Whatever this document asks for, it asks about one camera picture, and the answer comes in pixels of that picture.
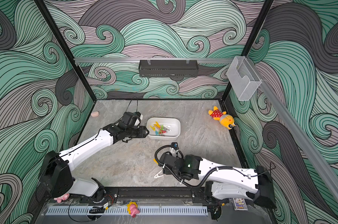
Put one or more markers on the clear acrylic wall holder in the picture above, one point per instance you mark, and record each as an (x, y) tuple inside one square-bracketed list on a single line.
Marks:
[(244, 77)]

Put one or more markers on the white plastic storage box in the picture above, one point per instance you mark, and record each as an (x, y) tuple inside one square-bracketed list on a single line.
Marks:
[(174, 125)]

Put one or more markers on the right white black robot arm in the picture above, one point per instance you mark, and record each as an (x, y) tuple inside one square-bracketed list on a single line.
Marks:
[(220, 181)]

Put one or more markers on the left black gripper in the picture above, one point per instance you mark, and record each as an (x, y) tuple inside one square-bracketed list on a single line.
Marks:
[(142, 132)]

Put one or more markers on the white clothespin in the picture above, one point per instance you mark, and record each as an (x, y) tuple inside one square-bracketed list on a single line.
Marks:
[(166, 128), (158, 175)]

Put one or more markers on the pink yellow flower toy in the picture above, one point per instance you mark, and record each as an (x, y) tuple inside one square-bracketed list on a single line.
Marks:
[(133, 209)]

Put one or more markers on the black wall-mounted tray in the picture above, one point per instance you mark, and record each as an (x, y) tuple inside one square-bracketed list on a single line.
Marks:
[(168, 68)]

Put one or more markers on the pink pig toy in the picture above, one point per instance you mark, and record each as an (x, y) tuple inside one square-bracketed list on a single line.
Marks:
[(62, 198)]

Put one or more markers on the small pink eraser blob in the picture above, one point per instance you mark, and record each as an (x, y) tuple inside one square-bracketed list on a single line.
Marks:
[(95, 114)]

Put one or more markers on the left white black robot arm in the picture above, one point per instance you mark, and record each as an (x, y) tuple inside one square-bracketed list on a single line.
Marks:
[(56, 171)]

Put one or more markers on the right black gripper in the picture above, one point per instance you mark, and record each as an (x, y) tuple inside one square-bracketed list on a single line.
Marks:
[(166, 171)]

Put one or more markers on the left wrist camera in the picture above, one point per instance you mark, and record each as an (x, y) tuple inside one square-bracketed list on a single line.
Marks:
[(132, 119)]

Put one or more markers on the card box with picture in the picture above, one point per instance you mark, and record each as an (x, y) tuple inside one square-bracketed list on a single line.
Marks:
[(240, 204)]

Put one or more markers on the yellow bear plush toy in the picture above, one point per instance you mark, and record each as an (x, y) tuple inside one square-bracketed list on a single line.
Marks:
[(223, 118)]

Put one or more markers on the white slotted cable duct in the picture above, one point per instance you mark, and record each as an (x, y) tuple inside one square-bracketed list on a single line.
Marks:
[(123, 211)]

